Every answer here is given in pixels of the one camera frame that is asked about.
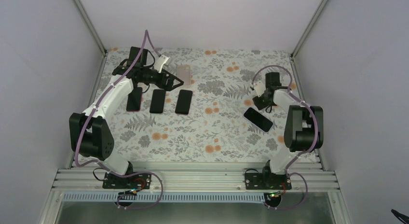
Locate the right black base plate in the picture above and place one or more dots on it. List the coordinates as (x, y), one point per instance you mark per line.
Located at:
(255, 181)

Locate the cream silicone phone case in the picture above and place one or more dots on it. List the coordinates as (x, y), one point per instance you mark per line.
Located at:
(184, 74)

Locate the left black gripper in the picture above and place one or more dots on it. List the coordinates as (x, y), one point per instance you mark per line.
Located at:
(160, 84)

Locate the cased black phone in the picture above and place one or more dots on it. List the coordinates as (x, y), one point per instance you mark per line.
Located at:
(183, 102)
(157, 101)
(258, 119)

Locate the floral patterned table mat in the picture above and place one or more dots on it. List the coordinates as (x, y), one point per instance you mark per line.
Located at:
(215, 129)

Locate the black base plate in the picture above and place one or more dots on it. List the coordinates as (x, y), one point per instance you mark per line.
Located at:
(140, 181)
(255, 181)

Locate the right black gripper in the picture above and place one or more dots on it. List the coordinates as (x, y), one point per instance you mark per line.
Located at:
(258, 104)

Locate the black object bottom corner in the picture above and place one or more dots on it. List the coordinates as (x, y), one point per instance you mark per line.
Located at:
(401, 217)

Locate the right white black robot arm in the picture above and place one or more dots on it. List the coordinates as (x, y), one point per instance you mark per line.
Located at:
(304, 128)

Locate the grey slotted cable duct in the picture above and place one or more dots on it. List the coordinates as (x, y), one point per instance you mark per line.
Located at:
(169, 197)

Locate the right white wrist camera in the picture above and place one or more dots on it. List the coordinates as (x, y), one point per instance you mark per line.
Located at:
(259, 88)

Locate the left aluminium corner post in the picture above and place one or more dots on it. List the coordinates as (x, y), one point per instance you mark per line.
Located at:
(85, 17)

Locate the right aluminium corner post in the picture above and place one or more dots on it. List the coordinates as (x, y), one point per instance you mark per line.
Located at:
(309, 28)

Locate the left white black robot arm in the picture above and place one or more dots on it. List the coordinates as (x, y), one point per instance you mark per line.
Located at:
(90, 134)

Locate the aluminium corner post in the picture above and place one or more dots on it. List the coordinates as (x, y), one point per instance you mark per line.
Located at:
(309, 28)
(85, 17)

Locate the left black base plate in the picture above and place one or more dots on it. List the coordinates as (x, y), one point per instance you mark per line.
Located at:
(140, 181)

